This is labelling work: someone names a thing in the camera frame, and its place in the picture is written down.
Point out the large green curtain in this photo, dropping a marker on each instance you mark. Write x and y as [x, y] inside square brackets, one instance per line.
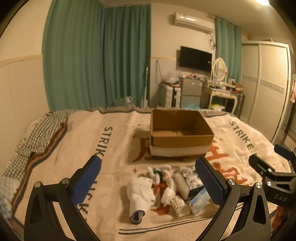
[94, 55]

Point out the white plastic bag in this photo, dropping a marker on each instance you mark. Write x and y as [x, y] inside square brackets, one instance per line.
[170, 191]

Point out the narrow green curtain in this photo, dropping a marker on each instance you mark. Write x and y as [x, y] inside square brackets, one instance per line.
[229, 47]

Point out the white wall air conditioner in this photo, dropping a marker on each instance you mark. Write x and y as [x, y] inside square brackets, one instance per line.
[192, 23]

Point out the open cardboard box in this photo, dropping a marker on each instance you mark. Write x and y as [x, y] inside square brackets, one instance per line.
[179, 133]

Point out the white oval vanity mirror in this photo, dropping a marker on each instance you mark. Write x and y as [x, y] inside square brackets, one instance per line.
[219, 70]

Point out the white dressing table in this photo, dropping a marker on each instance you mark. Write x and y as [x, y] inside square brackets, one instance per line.
[209, 94]

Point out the white sliding wardrobe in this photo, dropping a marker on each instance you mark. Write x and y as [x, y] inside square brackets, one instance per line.
[266, 77]

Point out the white stick vacuum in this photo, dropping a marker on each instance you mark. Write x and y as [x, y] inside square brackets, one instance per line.
[144, 100]

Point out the white suitcase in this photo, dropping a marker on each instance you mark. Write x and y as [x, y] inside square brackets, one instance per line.
[170, 96]

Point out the clear water jug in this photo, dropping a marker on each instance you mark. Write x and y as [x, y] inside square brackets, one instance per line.
[125, 102]

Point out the large patterned tissue pack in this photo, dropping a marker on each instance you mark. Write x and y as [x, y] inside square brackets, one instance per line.
[187, 182]

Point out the white green pipe-cleaner toy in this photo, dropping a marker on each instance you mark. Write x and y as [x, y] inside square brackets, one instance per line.
[159, 173]

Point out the black wall television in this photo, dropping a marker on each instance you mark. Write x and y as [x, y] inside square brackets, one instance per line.
[195, 59]

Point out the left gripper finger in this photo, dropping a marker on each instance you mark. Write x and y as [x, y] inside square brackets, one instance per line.
[284, 152]
[259, 165]

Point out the checkered green bedsheet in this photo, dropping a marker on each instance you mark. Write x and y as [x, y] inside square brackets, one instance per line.
[40, 139]

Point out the small blue tissue pack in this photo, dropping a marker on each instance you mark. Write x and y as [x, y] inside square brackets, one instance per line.
[202, 204]

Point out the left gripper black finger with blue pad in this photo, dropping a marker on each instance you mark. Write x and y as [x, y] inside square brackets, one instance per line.
[253, 222]
[42, 222]

